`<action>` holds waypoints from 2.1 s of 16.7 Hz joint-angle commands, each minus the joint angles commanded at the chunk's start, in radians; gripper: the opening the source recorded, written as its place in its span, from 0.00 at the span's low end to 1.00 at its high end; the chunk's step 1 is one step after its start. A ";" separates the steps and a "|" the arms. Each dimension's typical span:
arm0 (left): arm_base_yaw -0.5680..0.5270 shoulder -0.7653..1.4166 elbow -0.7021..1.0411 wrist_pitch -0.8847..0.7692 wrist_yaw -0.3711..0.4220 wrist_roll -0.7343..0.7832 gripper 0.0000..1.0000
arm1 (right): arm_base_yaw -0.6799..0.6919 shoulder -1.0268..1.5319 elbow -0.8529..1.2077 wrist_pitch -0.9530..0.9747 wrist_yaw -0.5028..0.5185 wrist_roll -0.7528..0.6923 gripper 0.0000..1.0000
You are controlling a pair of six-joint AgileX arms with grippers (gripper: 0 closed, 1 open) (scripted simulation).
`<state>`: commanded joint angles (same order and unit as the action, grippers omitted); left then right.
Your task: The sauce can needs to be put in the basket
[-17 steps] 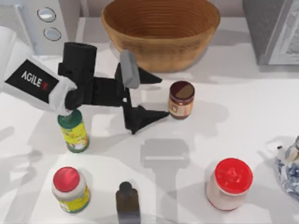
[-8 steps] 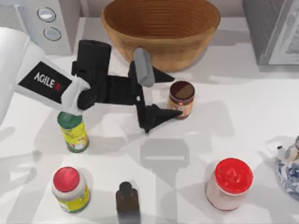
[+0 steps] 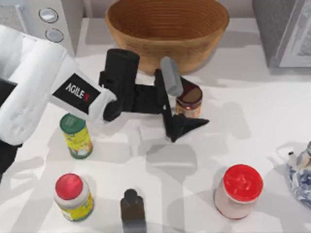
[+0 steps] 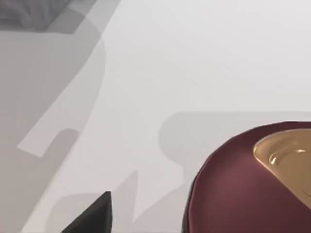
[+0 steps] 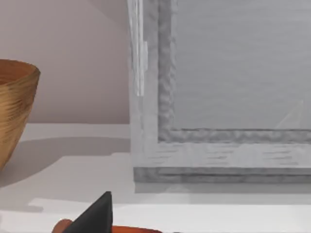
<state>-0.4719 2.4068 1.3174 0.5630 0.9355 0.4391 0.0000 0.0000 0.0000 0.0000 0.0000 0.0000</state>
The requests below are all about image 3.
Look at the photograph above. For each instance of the jar with dark red lid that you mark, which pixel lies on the jar with dark red lid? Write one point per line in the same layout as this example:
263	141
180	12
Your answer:
190	99

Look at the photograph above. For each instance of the pale grey rounded box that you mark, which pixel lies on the pale grey rounded box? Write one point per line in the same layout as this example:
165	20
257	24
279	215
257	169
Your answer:
170	76

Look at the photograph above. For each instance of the brown wicker basket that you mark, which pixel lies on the brown wicker basket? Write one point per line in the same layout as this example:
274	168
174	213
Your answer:
167	31

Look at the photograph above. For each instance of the green and yellow can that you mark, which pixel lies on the green and yellow can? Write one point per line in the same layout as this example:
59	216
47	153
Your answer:
76	138

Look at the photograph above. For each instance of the white jar with red lid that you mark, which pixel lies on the white jar with red lid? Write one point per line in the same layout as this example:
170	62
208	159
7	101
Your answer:
239	191

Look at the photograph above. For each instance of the dark brown bottle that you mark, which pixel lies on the dark brown bottle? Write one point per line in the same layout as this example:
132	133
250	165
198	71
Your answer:
132	211

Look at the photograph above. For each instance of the small microwave knob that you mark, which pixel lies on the small microwave knob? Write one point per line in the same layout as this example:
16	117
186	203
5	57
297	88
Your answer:
54	34

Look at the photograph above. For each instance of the yellow bottle with red cap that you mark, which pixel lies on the yellow bottle with red cap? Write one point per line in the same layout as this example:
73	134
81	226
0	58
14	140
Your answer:
71	196

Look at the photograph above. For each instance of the blue and white teapot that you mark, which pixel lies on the blue and white teapot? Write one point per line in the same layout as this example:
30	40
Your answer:
301	174

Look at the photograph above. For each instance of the large microwave knob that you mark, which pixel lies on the large microwave knob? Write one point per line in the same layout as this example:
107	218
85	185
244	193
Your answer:
48	14

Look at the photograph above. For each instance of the grey cabinet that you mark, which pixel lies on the grey cabinet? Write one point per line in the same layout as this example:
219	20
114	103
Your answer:
281	29

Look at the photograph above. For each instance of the pale microwave oven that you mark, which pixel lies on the pale microwave oven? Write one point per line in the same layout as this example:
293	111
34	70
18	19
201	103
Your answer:
31	14

